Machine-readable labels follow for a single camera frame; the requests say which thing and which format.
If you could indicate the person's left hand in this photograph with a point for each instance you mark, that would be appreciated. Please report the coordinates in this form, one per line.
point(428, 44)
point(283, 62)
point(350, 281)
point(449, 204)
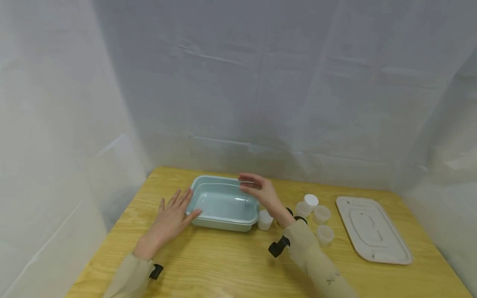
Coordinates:
point(167, 223)

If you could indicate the person's right hand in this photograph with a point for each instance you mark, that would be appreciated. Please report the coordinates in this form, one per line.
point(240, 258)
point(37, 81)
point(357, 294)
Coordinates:
point(265, 194)

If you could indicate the light blue rectangular container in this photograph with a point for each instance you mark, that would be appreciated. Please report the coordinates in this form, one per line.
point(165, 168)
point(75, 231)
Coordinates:
point(223, 205)

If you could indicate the person's left forearm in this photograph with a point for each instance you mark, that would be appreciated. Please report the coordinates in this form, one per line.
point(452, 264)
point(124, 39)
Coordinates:
point(131, 276)

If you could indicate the person's right forearm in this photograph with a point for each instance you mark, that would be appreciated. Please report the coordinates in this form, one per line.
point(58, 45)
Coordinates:
point(316, 260)

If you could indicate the small translucent white jar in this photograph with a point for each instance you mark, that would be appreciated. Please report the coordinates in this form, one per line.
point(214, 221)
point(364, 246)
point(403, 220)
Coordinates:
point(302, 209)
point(265, 220)
point(321, 214)
point(325, 235)

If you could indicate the small jar with white lid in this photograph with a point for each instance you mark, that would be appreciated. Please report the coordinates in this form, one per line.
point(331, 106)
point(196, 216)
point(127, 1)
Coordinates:
point(311, 201)

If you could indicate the black wrist band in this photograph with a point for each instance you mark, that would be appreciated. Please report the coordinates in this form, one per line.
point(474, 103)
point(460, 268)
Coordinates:
point(156, 271)
point(278, 247)

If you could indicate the beige rectangular container lid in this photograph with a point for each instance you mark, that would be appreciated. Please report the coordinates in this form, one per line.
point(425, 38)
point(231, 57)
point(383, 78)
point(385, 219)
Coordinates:
point(372, 229)

